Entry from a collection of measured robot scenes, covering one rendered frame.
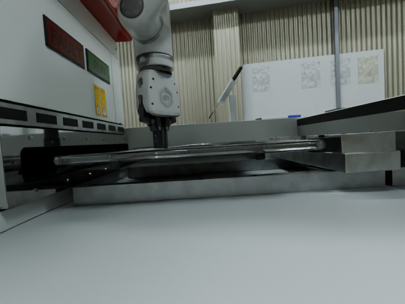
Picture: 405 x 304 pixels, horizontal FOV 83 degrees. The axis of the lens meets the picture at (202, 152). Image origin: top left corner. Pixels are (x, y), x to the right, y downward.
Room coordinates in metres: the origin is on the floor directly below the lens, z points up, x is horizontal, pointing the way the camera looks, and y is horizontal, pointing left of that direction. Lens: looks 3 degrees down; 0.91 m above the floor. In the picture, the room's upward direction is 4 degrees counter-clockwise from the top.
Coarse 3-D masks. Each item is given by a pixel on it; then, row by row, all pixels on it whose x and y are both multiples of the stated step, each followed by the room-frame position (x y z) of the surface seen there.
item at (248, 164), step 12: (132, 168) 0.63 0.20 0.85; (144, 168) 0.63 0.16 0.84; (156, 168) 0.63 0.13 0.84; (168, 168) 0.63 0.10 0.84; (180, 168) 0.63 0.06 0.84; (192, 168) 0.63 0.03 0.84; (204, 168) 0.63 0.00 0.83; (216, 168) 0.63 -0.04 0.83; (228, 168) 0.63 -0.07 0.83; (240, 168) 0.63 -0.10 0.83; (252, 168) 0.63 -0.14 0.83; (264, 168) 0.63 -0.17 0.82; (276, 168) 0.63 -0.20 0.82
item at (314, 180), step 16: (224, 176) 0.38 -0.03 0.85; (240, 176) 0.37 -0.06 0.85; (256, 176) 0.36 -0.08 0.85; (272, 176) 0.36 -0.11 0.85; (288, 176) 0.36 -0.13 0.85; (304, 176) 0.36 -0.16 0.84; (320, 176) 0.36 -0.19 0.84; (336, 176) 0.36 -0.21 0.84; (352, 176) 0.36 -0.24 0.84; (368, 176) 0.36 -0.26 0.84; (384, 176) 0.36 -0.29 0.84; (80, 192) 0.36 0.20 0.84; (96, 192) 0.36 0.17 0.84; (112, 192) 0.36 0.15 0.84; (128, 192) 0.36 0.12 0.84; (144, 192) 0.36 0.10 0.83; (160, 192) 0.36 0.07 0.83; (176, 192) 0.36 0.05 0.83; (192, 192) 0.36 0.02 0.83; (208, 192) 0.36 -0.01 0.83; (224, 192) 0.36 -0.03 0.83; (240, 192) 0.36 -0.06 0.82; (256, 192) 0.36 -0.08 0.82; (272, 192) 0.36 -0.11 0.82
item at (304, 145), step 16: (256, 144) 0.31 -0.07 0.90; (272, 144) 0.30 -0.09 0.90; (288, 144) 0.30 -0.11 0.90; (304, 144) 0.30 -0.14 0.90; (320, 144) 0.30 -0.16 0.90; (64, 160) 0.30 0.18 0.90; (80, 160) 0.30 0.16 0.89; (96, 160) 0.30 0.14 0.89; (112, 160) 0.30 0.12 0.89; (128, 160) 0.30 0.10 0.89; (144, 160) 0.31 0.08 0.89
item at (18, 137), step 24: (0, 144) 0.26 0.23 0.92; (24, 144) 0.29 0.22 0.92; (48, 144) 0.33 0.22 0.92; (72, 144) 0.40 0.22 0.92; (96, 144) 0.49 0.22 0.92; (0, 168) 0.26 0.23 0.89; (96, 168) 0.48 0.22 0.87; (120, 168) 0.61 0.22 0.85; (0, 192) 0.26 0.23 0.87; (24, 192) 0.28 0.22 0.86; (48, 192) 0.32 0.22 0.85
